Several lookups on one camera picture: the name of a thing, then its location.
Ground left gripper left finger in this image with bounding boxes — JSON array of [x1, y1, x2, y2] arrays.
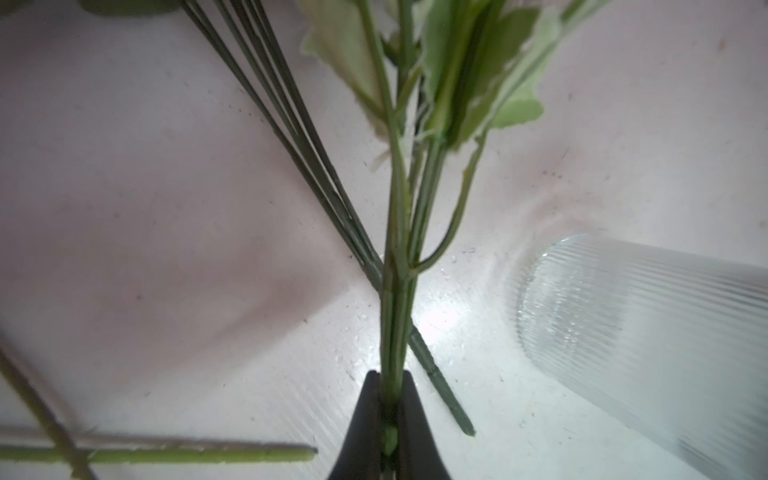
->
[[327, 370, 382, 480]]

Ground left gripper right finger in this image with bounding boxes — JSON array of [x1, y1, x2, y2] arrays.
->
[[397, 371, 451, 480]]

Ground clear glass vase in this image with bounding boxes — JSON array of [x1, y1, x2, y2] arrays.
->
[[517, 234, 767, 479]]

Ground pink rose green bouquet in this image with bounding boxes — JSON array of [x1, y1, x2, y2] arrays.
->
[[300, 1, 601, 456]]

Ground pale pink blue rose bouquet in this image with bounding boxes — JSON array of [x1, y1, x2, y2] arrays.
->
[[1, 445, 318, 465]]

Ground red protea flower stem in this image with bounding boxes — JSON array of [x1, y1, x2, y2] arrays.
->
[[1, 351, 98, 480]]

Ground dusty blue hydrangea stem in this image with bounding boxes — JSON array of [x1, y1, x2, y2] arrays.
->
[[179, 0, 478, 438]]

